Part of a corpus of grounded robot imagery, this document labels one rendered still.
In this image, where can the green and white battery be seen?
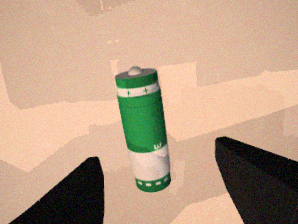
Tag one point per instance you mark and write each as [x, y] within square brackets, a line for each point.
[143, 118]

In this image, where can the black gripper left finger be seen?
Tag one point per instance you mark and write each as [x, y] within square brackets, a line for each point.
[77, 199]

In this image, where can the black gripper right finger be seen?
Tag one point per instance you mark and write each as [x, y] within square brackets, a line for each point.
[262, 185]

